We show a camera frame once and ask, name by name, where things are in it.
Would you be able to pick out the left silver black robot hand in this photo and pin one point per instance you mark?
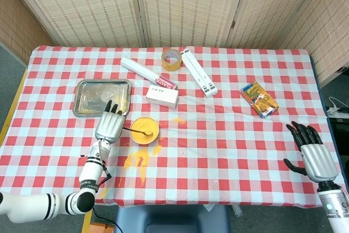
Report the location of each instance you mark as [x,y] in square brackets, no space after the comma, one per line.
[109,128]

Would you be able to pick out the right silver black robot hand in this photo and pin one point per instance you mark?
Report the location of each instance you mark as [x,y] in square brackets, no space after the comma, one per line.
[319,162]

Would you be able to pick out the black metal spoon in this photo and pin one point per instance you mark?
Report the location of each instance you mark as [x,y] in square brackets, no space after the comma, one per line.
[148,133]

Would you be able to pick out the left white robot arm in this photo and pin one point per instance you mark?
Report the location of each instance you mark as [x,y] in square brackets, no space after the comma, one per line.
[91,170]

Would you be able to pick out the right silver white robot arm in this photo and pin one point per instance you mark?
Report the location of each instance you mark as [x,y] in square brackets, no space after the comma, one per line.
[334,208]

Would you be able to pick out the yellow bowl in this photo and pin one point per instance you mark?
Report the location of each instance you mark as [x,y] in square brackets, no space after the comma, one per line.
[144,138]

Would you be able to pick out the rectangular stainless steel tray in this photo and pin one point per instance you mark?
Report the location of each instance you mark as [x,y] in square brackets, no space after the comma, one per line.
[92,94]

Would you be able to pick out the black equipment case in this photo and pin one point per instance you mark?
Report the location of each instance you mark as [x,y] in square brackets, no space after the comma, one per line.
[340,132]

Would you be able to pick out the small white cardboard box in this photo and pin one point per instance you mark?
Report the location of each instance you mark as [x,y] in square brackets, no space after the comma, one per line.
[162,96]

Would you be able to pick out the white plastic wrap roll box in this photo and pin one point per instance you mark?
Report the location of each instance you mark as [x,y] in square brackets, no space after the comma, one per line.
[141,70]

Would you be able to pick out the colourful yellow blue flat box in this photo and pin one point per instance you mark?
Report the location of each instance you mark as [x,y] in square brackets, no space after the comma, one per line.
[259,99]

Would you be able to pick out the yellowish clear tape roll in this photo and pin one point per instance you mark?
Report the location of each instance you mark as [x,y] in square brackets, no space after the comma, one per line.
[171,64]

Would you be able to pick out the orange box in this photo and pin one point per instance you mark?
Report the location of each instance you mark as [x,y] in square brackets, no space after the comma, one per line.
[101,228]

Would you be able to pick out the red white checkered tablecloth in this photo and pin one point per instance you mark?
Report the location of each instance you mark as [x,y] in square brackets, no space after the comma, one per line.
[218,148]

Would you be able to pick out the white folding stand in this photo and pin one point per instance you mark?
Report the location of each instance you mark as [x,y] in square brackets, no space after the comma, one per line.
[197,72]

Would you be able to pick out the blue chair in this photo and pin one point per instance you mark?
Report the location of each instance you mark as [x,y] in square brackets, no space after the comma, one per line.
[171,220]

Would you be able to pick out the bamboo folding screen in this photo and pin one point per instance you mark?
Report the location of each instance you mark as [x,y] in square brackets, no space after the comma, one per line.
[185,6]

